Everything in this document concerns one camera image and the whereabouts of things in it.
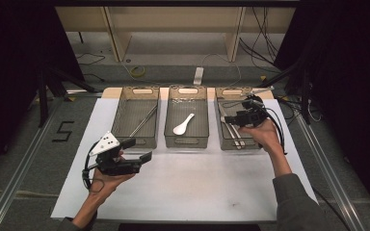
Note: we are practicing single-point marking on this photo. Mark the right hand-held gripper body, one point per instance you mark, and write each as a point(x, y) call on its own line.
point(253, 115)

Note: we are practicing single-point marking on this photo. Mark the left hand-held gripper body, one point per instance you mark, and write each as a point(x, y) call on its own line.
point(115, 165)

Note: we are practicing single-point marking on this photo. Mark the smoky clear plastic bin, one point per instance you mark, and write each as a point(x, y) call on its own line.
point(135, 118)
point(187, 106)
point(234, 138)

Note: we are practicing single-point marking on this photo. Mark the metal table knife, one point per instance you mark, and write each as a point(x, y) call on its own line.
point(234, 139)

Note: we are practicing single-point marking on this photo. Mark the metal chopstick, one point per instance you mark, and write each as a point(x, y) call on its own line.
point(145, 121)

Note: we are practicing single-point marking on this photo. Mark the white ceramic spoon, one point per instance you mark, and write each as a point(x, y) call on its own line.
point(179, 129)

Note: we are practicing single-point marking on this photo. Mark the person's right hand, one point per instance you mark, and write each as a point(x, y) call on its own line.
point(265, 134)

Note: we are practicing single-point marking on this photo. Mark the person's left hand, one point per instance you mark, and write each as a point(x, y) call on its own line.
point(104, 184)

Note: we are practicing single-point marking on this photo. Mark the white table cover sheet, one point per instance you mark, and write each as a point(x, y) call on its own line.
point(186, 192)

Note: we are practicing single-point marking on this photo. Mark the black metal stand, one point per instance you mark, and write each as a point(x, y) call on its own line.
point(43, 96)
point(305, 93)

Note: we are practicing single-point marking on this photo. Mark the yellow tape roll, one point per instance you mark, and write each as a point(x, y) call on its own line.
point(138, 71)

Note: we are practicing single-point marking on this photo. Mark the black curtain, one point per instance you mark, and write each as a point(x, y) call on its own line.
point(350, 80)
point(9, 64)

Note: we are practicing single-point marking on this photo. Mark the light wooden shelf unit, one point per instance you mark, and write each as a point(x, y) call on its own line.
point(176, 19)

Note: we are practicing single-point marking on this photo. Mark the short aluminium rail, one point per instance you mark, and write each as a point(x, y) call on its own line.
point(83, 93)

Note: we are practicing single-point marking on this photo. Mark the aluminium floor rail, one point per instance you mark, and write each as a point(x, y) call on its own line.
point(16, 179)
point(330, 173)

